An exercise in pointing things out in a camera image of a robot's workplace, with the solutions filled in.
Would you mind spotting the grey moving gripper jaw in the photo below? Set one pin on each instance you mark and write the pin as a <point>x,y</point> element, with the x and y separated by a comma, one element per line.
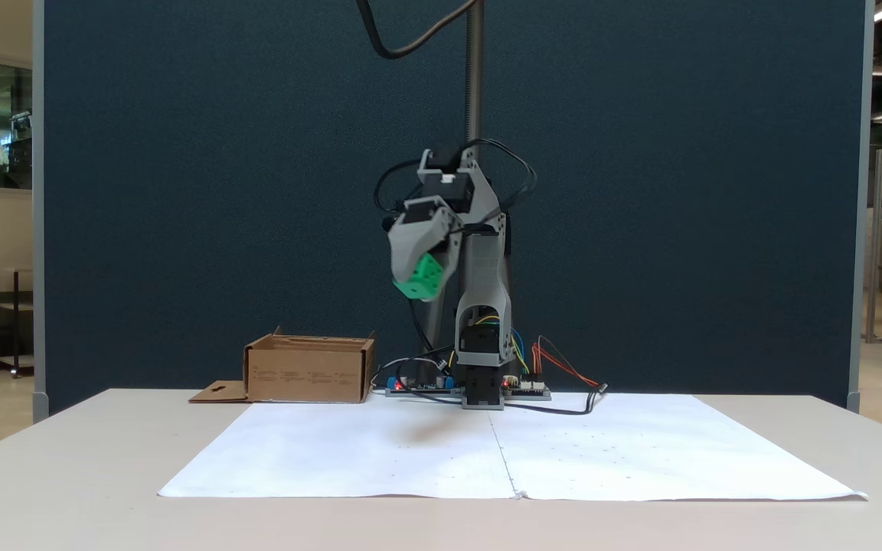
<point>451,256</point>

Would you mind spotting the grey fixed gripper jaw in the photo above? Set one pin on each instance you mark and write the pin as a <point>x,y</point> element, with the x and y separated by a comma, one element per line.
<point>410,245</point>

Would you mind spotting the green die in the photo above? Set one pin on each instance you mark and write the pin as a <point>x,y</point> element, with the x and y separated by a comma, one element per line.
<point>419,281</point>

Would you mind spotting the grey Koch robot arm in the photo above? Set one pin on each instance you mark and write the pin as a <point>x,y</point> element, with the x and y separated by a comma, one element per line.
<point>483,291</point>

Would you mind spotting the blue circuit board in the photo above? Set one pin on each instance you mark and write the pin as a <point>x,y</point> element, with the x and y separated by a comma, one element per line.
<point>418,389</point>

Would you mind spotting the brown cardboard box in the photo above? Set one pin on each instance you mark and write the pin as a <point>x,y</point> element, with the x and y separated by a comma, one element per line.
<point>307,375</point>

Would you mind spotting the white paper sheet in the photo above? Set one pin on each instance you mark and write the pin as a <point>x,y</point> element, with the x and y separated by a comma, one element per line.
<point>655,451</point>
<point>349,451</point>

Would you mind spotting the dark blue partition panel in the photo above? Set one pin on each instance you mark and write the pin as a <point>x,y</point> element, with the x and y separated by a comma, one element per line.
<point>181,191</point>

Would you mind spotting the dark shelf cart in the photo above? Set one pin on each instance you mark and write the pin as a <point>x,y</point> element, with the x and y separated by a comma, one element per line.
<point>4,306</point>

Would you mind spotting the black camera stand pole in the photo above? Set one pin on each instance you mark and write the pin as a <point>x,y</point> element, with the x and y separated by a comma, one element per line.
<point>475,76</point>

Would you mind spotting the framed wall window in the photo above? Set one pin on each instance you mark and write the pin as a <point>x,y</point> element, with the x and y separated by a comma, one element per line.
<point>8,122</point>

